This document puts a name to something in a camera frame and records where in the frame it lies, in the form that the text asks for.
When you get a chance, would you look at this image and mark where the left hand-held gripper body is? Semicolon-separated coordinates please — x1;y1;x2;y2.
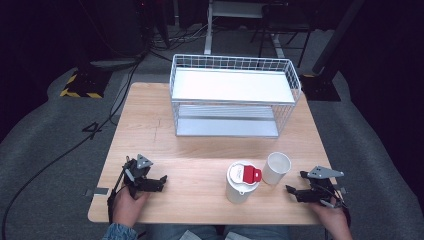
122;153;155;201

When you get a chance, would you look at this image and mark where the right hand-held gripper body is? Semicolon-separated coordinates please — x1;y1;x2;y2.
305;165;345;207

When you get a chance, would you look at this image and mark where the white cup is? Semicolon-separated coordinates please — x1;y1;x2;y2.
261;151;292;186

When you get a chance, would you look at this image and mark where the white tumbler with red lid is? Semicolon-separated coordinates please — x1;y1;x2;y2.
225;161;263;205

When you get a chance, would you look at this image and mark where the white wire shelf rack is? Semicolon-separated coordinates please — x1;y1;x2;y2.
169;53;303;139

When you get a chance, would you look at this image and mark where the person's right hand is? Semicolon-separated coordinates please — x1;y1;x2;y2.
310;196;352;234

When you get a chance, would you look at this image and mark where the person's left hand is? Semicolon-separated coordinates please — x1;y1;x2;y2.
111;185;151;230

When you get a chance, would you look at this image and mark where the yellow black striped base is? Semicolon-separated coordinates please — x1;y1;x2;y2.
59;68;113;100

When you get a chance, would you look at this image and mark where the black slanted pole with base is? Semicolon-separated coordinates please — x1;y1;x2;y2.
299;0;366;103

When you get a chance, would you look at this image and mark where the black chair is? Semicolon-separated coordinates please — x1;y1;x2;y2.
249;2;316;69

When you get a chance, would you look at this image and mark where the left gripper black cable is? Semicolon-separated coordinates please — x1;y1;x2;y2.
106;155;132;225

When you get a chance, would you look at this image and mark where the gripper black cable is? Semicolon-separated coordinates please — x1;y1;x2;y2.
332;190;352;228
106;155;132;225

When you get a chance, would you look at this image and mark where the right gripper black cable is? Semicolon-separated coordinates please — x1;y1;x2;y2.
332;190;352;228

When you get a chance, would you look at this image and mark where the long black floor cable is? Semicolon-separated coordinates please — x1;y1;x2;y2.
1;56;145;240

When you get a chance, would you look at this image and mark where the bundle of floor cables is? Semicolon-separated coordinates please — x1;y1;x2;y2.
146;22;215;56

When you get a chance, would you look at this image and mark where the white metal stand frame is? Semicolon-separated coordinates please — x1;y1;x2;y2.
203;0;287;60

